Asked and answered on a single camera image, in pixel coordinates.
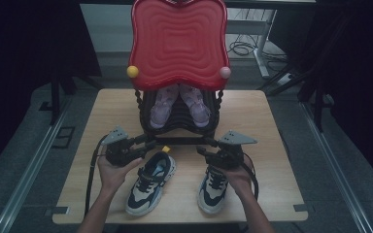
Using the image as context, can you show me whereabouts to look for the metal floor rail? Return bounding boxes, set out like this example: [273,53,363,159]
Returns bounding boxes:
[299,101,373,233]
[0,96,74,233]

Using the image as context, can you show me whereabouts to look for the red and black shoe rack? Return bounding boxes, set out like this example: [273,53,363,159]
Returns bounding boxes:
[125,0,233,147]

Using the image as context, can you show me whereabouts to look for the black tape strip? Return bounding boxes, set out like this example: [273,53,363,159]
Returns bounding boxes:
[44,206,70,216]
[292,203,316,214]

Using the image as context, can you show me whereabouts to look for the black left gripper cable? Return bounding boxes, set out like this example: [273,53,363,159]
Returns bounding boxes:
[84,133,110,218]

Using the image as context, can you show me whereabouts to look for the white desk frame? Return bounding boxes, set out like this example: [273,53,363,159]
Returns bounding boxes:
[224,8,278,80]

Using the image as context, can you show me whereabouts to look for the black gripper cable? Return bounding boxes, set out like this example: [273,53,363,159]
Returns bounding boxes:
[242,152,260,201]
[84,133,110,218]

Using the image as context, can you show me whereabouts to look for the person's right hand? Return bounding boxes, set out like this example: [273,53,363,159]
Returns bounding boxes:
[220,160,254,196]

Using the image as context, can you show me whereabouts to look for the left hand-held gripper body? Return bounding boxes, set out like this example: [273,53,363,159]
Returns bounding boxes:
[100,125,144,168]

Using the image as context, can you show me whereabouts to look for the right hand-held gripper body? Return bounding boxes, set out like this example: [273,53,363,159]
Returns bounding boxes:
[206,129,259,171]

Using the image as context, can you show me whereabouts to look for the person's left hand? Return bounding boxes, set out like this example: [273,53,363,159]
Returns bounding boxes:
[96,154,144,196]

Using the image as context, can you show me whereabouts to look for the black and white sneaker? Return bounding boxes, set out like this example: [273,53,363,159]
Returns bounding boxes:
[196,164,230,216]
[124,146,178,217]

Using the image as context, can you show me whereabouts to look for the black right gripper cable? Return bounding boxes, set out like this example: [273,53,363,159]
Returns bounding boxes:
[242,152,260,201]

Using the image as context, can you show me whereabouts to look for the black metal stand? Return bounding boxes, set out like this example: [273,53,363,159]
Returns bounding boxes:
[38,62,105,126]
[257,9,354,133]

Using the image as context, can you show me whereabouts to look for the white power strip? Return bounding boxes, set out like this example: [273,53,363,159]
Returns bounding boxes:
[276,72,297,86]

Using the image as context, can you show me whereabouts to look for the coiled black floor cables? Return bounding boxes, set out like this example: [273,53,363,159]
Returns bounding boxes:
[226,33,288,64]

